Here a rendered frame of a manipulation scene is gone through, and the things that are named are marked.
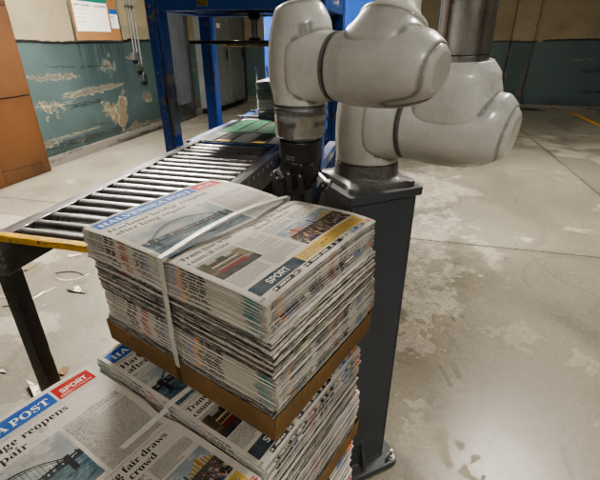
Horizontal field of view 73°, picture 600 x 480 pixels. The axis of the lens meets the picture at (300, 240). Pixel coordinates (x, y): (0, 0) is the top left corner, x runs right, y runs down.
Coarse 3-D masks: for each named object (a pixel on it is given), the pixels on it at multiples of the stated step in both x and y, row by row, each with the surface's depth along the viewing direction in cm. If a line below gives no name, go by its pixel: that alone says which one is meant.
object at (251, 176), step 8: (272, 152) 209; (264, 160) 196; (272, 160) 204; (280, 160) 217; (248, 168) 184; (256, 168) 184; (264, 168) 192; (272, 168) 205; (240, 176) 172; (248, 176) 173; (256, 176) 183; (264, 176) 193; (240, 184) 165; (248, 184) 172; (256, 184) 184; (264, 184) 195
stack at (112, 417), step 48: (96, 384) 65; (144, 384) 65; (336, 384) 67; (0, 432) 57; (48, 432) 57; (96, 432) 57; (144, 432) 57; (192, 432) 57; (240, 432) 57; (288, 432) 57; (336, 432) 72
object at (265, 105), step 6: (258, 84) 286; (264, 84) 285; (258, 90) 288; (264, 90) 287; (270, 90) 286; (258, 96) 290; (264, 96) 289; (270, 96) 288; (258, 102) 292; (264, 102) 291; (270, 102) 290; (258, 108) 294; (264, 108) 293; (270, 108) 291; (258, 114) 296; (264, 114) 295; (270, 114) 293
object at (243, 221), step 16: (256, 208) 71; (272, 208) 71; (208, 224) 64; (224, 224) 64; (240, 224) 64; (176, 240) 59; (208, 240) 59; (176, 256) 55; (160, 288) 57; (176, 288) 55; (160, 304) 59; (176, 304) 57; (176, 320) 59; (176, 336) 61
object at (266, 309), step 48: (240, 240) 59; (288, 240) 59; (336, 240) 58; (192, 288) 52; (240, 288) 48; (288, 288) 48; (336, 288) 58; (192, 336) 58; (240, 336) 50; (288, 336) 50; (336, 336) 63; (240, 384) 56; (288, 384) 53
